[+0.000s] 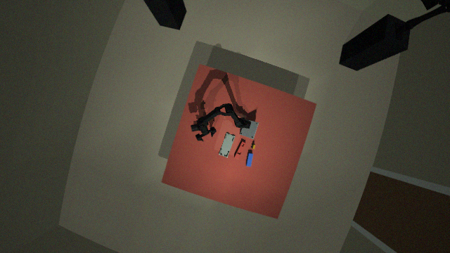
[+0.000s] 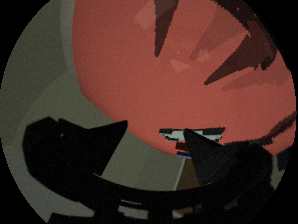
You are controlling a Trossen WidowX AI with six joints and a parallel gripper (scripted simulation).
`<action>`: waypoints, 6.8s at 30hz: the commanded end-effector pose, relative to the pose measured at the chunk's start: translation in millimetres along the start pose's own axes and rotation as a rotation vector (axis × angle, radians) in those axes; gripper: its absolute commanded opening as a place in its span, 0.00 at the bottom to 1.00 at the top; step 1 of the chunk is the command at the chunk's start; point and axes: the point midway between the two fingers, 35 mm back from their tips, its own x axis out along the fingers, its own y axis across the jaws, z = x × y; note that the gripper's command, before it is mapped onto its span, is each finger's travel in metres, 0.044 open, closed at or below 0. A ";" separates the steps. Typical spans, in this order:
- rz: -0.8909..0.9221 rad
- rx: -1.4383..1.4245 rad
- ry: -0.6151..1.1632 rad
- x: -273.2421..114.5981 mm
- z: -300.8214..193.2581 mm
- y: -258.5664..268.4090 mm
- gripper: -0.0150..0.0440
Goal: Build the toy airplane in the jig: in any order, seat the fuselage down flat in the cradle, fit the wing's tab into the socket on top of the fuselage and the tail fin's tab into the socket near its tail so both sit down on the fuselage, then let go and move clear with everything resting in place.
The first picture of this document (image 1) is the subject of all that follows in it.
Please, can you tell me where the red rectangular block with two slots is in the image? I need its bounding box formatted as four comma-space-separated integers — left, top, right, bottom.
234, 141, 246, 160

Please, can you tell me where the blue rectangular block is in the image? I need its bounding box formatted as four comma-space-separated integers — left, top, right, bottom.
246, 153, 254, 167

